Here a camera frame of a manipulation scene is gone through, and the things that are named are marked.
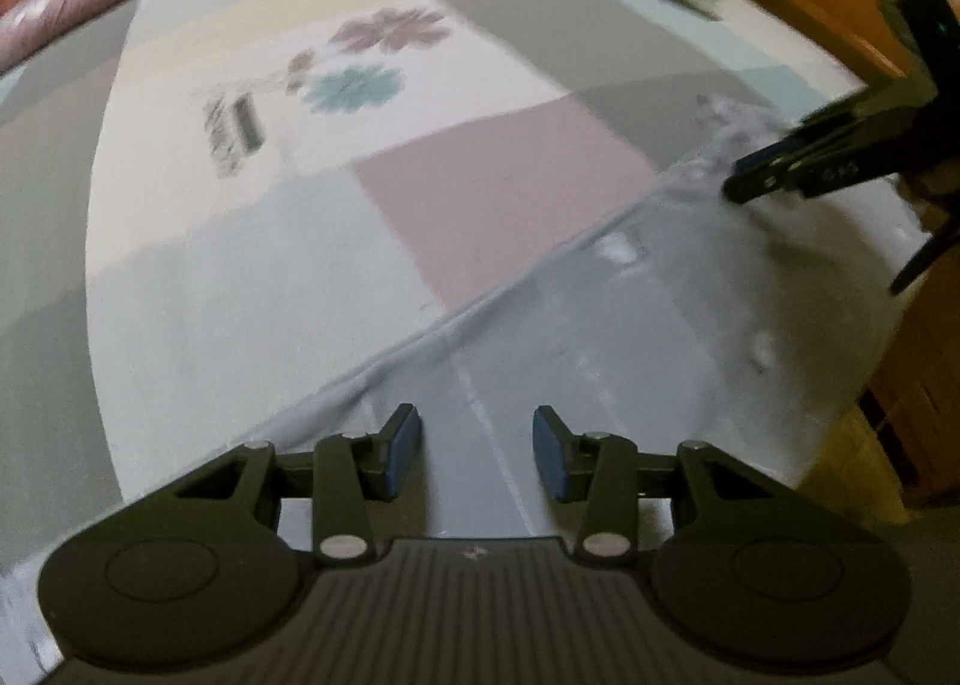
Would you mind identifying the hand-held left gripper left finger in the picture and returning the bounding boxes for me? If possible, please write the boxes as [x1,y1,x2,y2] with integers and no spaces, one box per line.
[172,401,423,567]

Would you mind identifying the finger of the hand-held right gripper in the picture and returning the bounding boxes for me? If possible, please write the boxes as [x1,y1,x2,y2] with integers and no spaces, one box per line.
[723,73,940,207]

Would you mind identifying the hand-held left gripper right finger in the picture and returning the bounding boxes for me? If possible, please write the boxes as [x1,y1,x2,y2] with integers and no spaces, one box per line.
[529,405,782,567]

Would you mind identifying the grey striped pajama shorts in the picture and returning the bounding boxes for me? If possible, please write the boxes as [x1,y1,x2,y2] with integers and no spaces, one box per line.
[322,92,935,543]

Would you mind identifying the patchwork bed sheet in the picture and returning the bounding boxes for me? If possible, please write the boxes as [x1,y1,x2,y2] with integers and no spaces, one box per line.
[0,0,901,678]

